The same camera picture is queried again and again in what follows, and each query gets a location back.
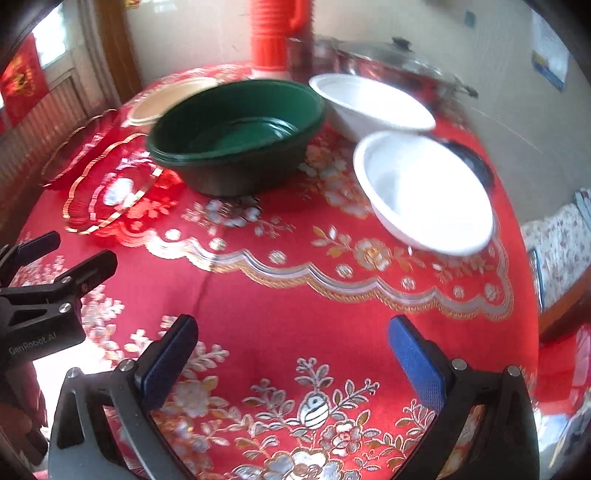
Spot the red gold-rimmed plate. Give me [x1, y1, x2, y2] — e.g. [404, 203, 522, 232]
[62, 133, 163, 235]
[40, 109, 118, 190]

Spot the beige disposable bowl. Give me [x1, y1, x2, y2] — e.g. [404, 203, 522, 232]
[126, 77, 218, 126]

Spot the green plastic bowl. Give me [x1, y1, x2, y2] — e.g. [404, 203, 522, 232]
[146, 79, 327, 197]

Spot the white foam bowl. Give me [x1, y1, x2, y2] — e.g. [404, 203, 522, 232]
[353, 131, 494, 257]
[308, 73, 436, 142]

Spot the person's hand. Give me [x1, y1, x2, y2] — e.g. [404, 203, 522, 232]
[1, 363, 48, 469]

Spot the red paper banner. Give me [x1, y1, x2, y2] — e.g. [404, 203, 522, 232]
[1, 34, 49, 127]

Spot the red floral tablecloth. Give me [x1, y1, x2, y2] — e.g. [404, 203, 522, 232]
[2, 65, 538, 479]

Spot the black round lid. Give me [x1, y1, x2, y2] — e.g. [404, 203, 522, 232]
[440, 140, 494, 191]

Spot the dark glass cup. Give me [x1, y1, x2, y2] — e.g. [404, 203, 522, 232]
[287, 37, 315, 84]

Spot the red orange thermos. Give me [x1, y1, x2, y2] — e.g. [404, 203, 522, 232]
[250, 0, 314, 80]

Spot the steel pot with lid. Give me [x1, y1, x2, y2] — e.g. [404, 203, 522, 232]
[325, 37, 479, 111]

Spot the wall calendar poster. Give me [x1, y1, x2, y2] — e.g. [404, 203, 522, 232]
[532, 11, 570, 92]

